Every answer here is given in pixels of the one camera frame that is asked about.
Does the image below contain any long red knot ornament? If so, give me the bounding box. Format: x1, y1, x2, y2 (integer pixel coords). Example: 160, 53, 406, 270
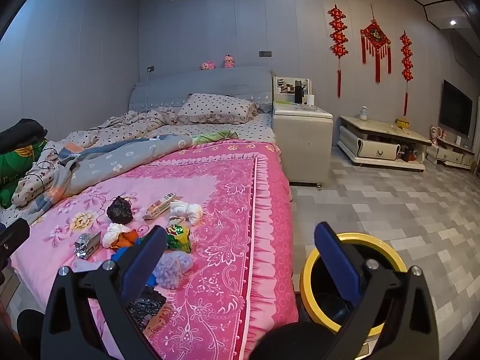
327, 5, 348, 99
399, 31, 414, 117

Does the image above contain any cream leather nightstand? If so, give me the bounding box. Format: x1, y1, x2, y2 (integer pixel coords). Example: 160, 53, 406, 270
272, 101, 334, 188

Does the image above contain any black flat television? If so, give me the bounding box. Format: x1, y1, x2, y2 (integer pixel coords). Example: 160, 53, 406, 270
439, 79, 473, 138

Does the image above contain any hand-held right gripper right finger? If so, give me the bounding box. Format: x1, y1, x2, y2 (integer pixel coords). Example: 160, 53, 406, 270
314, 221, 439, 360

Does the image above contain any long snack wrapper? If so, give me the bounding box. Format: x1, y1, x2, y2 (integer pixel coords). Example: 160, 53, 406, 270
142, 192, 177, 221

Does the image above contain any cream television stand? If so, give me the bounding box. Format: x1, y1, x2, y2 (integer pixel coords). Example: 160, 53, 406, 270
425, 137, 477, 169

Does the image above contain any diamond red knot ornament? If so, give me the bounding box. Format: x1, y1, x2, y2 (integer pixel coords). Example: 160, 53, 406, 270
360, 5, 392, 84

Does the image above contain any green floral folded blanket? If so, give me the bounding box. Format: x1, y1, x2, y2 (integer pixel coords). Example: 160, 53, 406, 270
0, 139, 49, 209

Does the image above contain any cream marble coffee table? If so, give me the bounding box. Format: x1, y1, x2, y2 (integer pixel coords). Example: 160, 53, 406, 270
337, 115, 433, 173

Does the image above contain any glossy black plastic bag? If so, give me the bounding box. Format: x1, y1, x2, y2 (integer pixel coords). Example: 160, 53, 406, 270
127, 287, 167, 332

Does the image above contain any polka dot pillow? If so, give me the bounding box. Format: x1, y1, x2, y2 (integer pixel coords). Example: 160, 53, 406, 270
177, 93, 259, 125

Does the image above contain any black folded cloth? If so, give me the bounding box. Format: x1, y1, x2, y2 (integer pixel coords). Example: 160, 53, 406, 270
0, 118, 49, 154

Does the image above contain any orange brown wrapper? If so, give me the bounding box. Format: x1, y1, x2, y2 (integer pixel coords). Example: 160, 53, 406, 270
144, 305, 177, 334

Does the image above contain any green leaf print cloth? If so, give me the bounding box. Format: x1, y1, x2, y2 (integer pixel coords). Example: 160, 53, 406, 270
193, 130, 238, 145

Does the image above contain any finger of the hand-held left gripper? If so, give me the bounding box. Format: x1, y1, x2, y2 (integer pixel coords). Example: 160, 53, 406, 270
0, 217, 31, 269

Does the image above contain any yellow rimmed black trash bin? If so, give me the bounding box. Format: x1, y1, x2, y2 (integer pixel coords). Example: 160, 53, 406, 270
299, 232, 407, 340

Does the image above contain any pink floral blanket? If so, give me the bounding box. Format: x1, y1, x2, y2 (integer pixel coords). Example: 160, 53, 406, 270
11, 139, 301, 360

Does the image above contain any framed picture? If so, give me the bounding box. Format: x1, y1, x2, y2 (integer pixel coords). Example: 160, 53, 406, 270
273, 76, 312, 105

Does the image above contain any orange plastic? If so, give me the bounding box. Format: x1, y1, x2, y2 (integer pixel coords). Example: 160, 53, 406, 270
119, 231, 145, 250

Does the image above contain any green chip bag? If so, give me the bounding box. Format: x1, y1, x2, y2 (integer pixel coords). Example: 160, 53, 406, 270
165, 224, 193, 253

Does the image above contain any silver foil box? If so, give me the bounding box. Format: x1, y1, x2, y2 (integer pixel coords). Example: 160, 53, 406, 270
73, 231, 103, 260

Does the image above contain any white and orange cloth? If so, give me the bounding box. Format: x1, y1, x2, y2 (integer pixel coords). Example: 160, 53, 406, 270
102, 223, 131, 249

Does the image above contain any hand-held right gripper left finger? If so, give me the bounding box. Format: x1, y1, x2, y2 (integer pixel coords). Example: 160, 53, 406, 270
40, 226, 167, 360

